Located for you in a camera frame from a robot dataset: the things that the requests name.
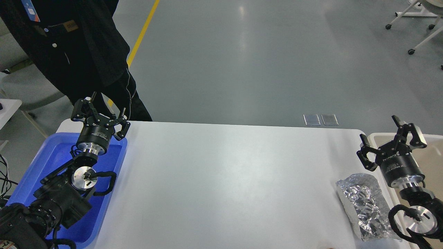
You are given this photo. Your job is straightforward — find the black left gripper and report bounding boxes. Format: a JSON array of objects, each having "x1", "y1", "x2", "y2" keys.
[{"x1": 71, "y1": 92, "x2": 131, "y2": 155}]

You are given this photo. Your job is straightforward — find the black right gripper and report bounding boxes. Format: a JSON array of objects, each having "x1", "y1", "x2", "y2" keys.
[{"x1": 356, "y1": 116, "x2": 427, "y2": 189}]

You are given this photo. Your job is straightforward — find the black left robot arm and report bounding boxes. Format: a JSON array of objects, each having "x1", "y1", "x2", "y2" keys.
[{"x1": 1, "y1": 92, "x2": 131, "y2": 249}]

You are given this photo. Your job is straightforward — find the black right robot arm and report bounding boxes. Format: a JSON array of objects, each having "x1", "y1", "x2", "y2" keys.
[{"x1": 356, "y1": 115, "x2": 443, "y2": 249}]

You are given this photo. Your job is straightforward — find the beige plastic bin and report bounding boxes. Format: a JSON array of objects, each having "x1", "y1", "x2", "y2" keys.
[{"x1": 368, "y1": 133, "x2": 443, "y2": 249}]

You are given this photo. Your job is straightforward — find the blue plastic bin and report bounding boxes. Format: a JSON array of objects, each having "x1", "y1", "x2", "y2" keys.
[{"x1": 1, "y1": 132, "x2": 128, "y2": 249}]

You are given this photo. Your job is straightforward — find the crumpled silver foil bag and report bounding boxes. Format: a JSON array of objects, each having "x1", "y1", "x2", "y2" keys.
[{"x1": 335, "y1": 173, "x2": 402, "y2": 242}]

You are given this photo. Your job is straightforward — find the right floor metal plate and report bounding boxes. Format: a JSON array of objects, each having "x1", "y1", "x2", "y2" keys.
[{"x1": 321, "y1": 114, "x2": 339, "y2": 126}]

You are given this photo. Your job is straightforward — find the floor metal plate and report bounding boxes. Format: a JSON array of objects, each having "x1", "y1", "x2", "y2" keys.
[
  {"x1": 321, "y1": 114, "x2": 339, "y2": 126},
  {"x1": 303, "y1": 114, "x2": 321, "y2": 126}
]

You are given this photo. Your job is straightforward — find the person in black clothes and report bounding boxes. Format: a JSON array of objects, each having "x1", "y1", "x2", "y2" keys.
[{"x1": 1, "y1": 0, "x2": 152, "y2": 121}]

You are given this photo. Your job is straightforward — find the left floor metal plate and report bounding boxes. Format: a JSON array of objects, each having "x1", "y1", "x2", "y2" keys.
[{"x1": 303, "y1": 114, "x2": 321, "y2": 126}]

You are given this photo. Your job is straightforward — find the grey office chair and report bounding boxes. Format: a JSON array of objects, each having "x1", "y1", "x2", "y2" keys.
[{"x1": 0, "y1": 20, "x2": 64, "y2": 138}]

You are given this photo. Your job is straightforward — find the white side table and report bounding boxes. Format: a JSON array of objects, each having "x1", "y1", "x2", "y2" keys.
[{"x1": 0, "y1": 98, "x2": 22, "y2": 129}]

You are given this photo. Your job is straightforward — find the white rolling stand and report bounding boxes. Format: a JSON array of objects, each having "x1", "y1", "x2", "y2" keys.
[{"x1": 383, "y1": 0, "x2": 442, "y2": 58}]

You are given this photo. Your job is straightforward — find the black cables at left edge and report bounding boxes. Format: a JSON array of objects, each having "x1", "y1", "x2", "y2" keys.
[{"x1": 0, "y1": 152, "x2": 18, "y2": 208}]

